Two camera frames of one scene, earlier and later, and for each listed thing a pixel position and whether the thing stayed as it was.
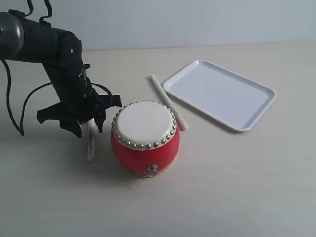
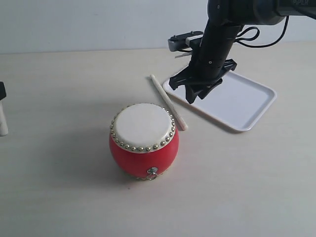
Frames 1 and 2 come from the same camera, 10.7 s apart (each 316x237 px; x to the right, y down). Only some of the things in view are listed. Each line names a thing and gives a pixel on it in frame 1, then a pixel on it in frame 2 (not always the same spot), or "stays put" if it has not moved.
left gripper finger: x=99 y=120 -> x=3 y=93
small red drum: x=145 y=137 stays put
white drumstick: x=180 y=122 stays put
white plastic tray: x=235 y=100 stays put
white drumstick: x=91 y=134 -> x=4 y=129
